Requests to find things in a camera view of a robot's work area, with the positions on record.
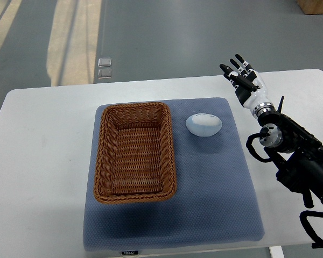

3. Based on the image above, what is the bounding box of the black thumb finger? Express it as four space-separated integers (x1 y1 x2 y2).
228 73 259 91

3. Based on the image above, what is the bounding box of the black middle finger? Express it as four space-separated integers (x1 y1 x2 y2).
230 59 248 77

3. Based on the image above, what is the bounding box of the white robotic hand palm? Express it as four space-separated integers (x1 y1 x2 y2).
236 70 273 118

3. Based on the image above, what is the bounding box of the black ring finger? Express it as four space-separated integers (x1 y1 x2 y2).
235 54 255 74

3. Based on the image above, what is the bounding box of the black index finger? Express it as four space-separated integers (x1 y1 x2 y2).
219 64 240 88

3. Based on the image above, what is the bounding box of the light blue plush toy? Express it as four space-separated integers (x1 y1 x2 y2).
185 113 223 137

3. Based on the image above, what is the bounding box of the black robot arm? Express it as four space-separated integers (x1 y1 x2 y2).
220 54 323 249

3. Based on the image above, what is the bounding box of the brown wicker basket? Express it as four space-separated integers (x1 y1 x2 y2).
93 102 177 204

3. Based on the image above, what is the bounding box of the wooden box corner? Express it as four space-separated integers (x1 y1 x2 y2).
296 0 323 15

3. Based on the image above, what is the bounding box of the blue quilted mat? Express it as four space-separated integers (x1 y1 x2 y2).
83 98 264 252

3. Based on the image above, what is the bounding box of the lower silver floor plate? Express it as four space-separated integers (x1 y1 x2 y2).
97 68 112 79

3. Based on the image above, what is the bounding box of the silver floor plate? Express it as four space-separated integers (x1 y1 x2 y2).
97 57 112 67
97 68 112 79

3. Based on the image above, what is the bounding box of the upper silver floor plate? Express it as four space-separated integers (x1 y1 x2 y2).
97 57 112 67

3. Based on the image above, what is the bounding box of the white table leg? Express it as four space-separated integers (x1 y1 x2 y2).
269 246 285 258

